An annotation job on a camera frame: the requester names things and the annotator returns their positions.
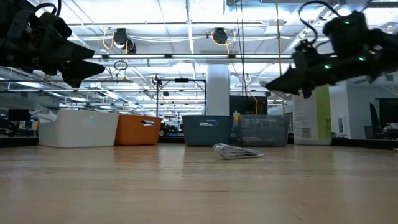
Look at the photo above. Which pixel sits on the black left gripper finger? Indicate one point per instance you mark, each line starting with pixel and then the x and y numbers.
pixel 79 53
pixel 82 71

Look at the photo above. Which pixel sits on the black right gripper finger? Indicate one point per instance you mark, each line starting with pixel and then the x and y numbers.
pixel 284 82
pixel 307 91

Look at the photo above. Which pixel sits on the white wipes canister green label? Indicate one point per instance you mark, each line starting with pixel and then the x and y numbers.
pixel 311 118

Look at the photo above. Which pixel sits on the black screen behind bins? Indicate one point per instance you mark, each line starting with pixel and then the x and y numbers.
pixel 248 104

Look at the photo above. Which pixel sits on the white plastic bin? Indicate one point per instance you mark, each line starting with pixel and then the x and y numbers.
pixel 77 127

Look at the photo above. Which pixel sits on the small squeeze bottle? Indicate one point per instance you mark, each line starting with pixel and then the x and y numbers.
pixel 236 115

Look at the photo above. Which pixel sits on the white building pillar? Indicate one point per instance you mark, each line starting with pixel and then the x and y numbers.
pixel 218 90

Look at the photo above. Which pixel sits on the orange plastic bin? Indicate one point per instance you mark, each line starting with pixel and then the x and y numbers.
pixel 136 130

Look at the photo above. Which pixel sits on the teal plastic bin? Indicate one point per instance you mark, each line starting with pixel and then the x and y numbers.
pixel 206 132

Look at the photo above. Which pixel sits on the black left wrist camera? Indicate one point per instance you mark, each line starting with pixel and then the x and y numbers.
pixel 54 26

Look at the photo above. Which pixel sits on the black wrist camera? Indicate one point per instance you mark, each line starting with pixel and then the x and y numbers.
pixel 346 34
pixel 54 26

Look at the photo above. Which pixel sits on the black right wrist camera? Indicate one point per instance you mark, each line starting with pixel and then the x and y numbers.
pixel 346 34

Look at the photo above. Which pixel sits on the dark wall monitor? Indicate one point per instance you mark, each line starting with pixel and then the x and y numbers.
pixel 388 109

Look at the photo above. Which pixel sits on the black metal frame stand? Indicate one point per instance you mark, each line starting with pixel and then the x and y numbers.
pixel 157 96

